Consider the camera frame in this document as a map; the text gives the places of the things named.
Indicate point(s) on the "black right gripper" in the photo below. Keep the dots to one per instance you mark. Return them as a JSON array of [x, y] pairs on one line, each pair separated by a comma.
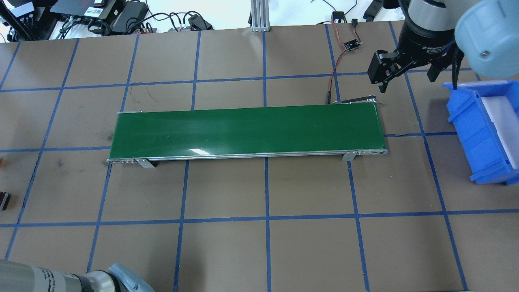
[[425, 44]]

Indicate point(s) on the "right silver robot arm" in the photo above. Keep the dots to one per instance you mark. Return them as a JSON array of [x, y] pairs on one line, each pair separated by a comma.
[[486, 31]]

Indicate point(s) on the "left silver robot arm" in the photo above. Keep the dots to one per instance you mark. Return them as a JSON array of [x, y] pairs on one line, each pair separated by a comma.
[[15, 277]]

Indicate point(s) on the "small black controller board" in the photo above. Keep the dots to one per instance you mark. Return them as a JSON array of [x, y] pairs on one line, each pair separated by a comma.
[[352, 45]]

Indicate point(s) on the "green conveyor belt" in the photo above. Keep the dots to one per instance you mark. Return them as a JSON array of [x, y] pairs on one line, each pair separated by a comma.
[[347, 129]]

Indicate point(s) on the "blue plastic bin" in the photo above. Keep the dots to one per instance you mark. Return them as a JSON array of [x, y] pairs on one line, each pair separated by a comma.
[[485, 117]]

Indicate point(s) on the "black power adapter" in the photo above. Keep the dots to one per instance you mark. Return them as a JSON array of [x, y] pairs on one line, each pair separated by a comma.
[[133, 11]]

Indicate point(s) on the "aluminium frame post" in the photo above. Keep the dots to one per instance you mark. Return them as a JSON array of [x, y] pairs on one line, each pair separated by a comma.
[[260, 16]]

